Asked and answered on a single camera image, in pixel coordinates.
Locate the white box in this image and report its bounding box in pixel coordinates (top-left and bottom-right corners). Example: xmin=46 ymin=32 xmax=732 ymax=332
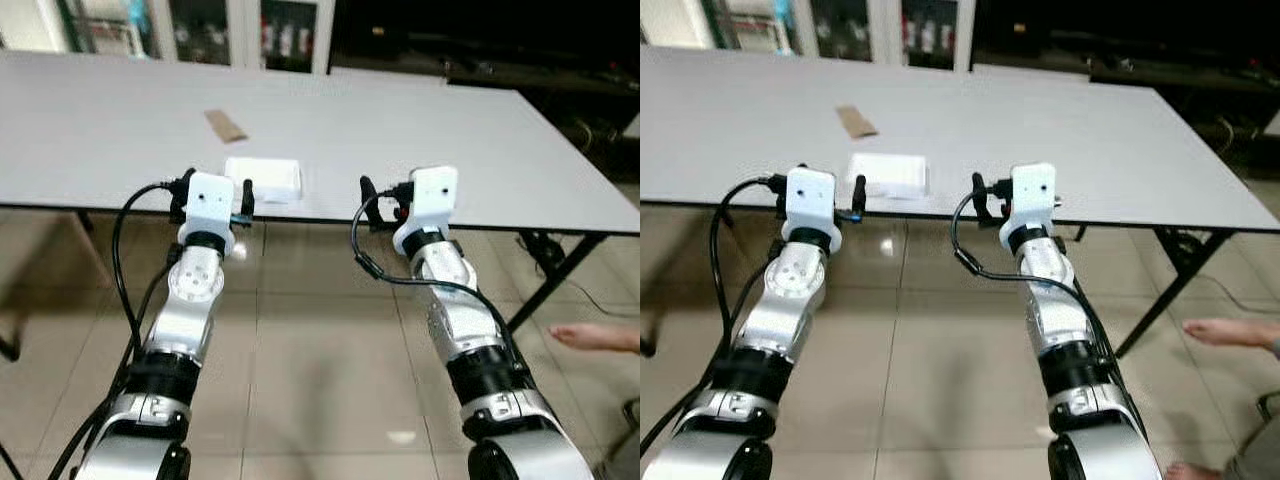
xmin=224 ymin=157 xmax=304 ymax=205
xmin=848 ymin=153 xmax=929 ymax=199

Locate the brown paper piece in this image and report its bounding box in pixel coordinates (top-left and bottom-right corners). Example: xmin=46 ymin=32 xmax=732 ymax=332
xmin=204 ymin=108 xmax=249 ymax=143
xmin=836 ymin=105 xmax=880 ymax=139

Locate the white glass door cabinet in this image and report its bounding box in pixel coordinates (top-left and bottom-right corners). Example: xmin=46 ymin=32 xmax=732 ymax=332
xmin=0 ymin=0 xmax=336 ymax=76
xmin=640 ymin=0 xmax=976 ymax=73

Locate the bare person foot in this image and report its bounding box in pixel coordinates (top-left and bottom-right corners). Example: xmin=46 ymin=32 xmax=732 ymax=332
xmin=1163 ymin=461 xmax=1229 ymax=480
xmin=548 ymin=322 xmax=641 ymax=354
xmin=1183 ymin=318 xmax=1280 ymax=353

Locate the dark background desk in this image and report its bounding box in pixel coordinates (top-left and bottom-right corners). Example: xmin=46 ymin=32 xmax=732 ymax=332
xmin=1088 ymin=50 xmax=1280 ymax=96

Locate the grey trouser leg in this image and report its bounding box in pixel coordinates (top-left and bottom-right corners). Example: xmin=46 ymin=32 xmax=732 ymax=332
xmin=1225 ymin=412 xmax=1280 ymax=480

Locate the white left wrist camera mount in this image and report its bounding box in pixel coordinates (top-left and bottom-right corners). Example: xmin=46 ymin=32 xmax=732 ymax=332
xmin=183 ymin=172 xmax=239 ymax=236
xmin=783 ymin=167 xmax=837 ymax=233

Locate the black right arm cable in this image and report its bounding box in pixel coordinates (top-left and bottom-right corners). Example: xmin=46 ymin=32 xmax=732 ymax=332
xmin=950 ymin=186 xmax=1151 ymax=441
xmin=350 ymin=188 xmax=531 ymax=401

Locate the black floor cable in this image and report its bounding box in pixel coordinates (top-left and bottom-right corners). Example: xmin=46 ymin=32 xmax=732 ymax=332
xmin=1150 ymin=228 xmax=1256 ymax=313
xmin=518 ymin=232 xmax=613 ymax=319

